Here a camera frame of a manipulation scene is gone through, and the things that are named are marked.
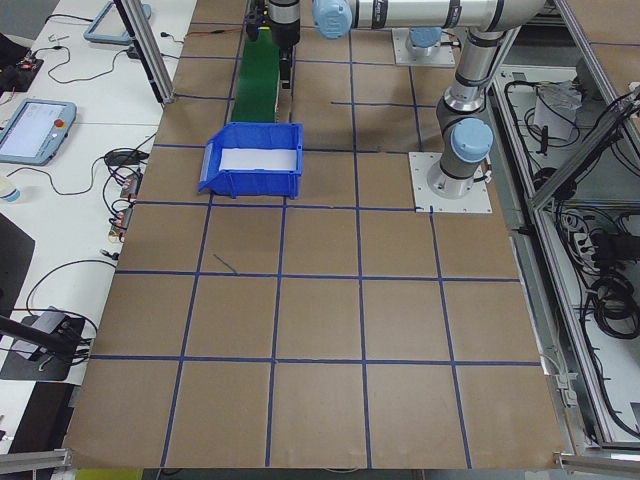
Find black stand base plate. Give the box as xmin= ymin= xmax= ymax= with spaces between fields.
xmin=0 ymin=344 xmax=84 ymax=384

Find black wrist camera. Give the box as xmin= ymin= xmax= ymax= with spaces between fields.
xmin=243 ymin=0 xmax=270 ymax=43

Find white desk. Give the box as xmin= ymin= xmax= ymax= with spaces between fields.
xmin=0 ymin=0 xmax=197 ymax=386

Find black cable bundle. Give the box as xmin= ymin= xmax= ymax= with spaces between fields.
xmin=574 ymin=269 xmax=639 ymax=344

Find aluminium camera post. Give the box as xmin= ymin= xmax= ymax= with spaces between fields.
xmin=112 ymin=0 xmax=176 ymax=105

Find white paper cup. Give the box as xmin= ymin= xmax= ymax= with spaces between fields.
xmin=0 ymin=173 xmax=25 ymax=204

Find aluminium V-shaped frame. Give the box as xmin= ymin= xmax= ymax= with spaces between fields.
xmin=492 ymin=0 xmax=640 ymax=449

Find aluminium corner bar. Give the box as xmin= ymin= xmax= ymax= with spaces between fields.
xmin=551 ymin=448 xmax=640 ymax=475
xmin=0 ymin=446 xmax=75 ymax=475

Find black monitor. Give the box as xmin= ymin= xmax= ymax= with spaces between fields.
xmin=0 ymin=212 xmax=38 ymax=321

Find small wired circuit boards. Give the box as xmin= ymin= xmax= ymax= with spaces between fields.
xmin=107 ymin=169 xmax=145 ymax=244

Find thin red wire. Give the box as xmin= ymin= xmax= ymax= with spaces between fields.
xmin=187 ymin=27 xmax=247 ymax=39

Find green conveyor belt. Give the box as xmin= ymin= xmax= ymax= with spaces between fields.
xmin=229 ymin=22 xmax=281 ymax=125

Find blue plastic storage bin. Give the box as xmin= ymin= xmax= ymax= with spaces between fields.
xmin=196 ymin=121 xmax=305 ymax=201

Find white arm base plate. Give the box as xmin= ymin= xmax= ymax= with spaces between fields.
xmin=408 ymin=151 xmax=495 ymax=216
xmin=391 ymin=27 xmax=458 ymax=68

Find light blue teach pendant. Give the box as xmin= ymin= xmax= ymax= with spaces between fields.
xmin=0 ymin=97 xmax=78 ymax=167
xmin=82 ymin=0 xmax=153 ymax=48

